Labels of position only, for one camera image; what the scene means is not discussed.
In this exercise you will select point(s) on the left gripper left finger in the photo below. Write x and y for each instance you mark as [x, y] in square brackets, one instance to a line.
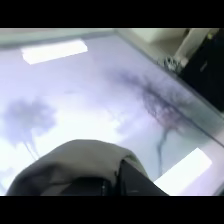
[91, 187]

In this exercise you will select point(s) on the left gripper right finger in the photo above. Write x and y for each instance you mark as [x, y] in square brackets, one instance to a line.
[133, 185]

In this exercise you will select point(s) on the grey garment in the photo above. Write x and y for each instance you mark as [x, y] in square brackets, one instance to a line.
[83, 156]

